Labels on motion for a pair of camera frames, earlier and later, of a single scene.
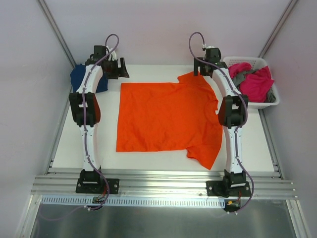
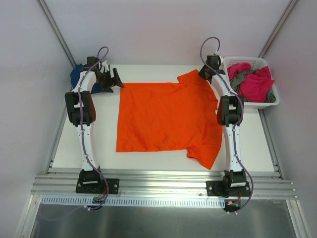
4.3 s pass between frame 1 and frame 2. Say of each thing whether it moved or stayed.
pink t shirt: stayed
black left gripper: moved
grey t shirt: stayed
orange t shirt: stayed
